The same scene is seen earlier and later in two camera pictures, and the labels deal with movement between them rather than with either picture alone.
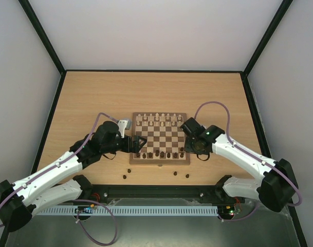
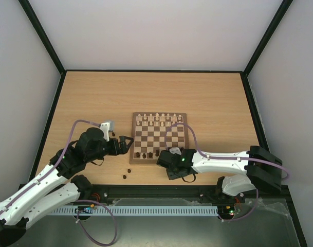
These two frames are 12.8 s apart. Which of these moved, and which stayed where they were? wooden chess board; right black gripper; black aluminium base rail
Moved: right black gripper
Stayed: black aluminium base rail; wooden chess board
